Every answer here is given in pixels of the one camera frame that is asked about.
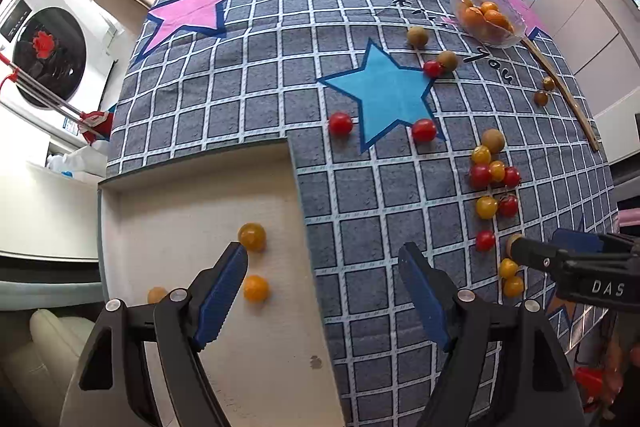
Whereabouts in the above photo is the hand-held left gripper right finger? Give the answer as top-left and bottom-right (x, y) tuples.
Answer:
(397, 241), (587, 427)

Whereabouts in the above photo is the white washing machine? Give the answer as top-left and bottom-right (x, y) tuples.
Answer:
(0, 0), (128, 150)

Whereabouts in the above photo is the white wooden tray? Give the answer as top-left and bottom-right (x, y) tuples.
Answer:
(97, 136), (347, 427)

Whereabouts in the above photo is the checked tablecloth with stars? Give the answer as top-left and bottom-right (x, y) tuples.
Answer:
(105, 0), (621, 427)

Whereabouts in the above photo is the red mop with metal handle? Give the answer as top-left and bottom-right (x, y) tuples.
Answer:
(0, 53), (115, 144)

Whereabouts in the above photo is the pile of orange cherry tomatoes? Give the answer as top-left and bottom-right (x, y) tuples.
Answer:
(459, 0), (515, 42)

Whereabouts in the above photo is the long curved wooden stick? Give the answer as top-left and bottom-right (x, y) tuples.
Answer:
(427, 0), (601, 152)

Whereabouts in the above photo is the clear glass bowl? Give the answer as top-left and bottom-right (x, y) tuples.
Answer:
(449, 0), (527, 48)

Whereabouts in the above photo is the red object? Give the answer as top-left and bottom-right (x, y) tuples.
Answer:
(574, 367), (607, 400)

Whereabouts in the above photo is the white cabinet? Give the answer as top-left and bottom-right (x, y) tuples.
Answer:
(509, 0), (640, 164)

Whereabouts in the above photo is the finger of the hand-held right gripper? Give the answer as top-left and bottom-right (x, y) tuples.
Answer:
(551, 228), (637, 254)
(508, 236), (567, 274)

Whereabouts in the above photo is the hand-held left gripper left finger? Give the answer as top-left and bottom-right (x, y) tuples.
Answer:
(60, 241), (249, 427)

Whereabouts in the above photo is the beige cushion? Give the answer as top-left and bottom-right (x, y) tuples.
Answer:
(27, 307), (110, 427)

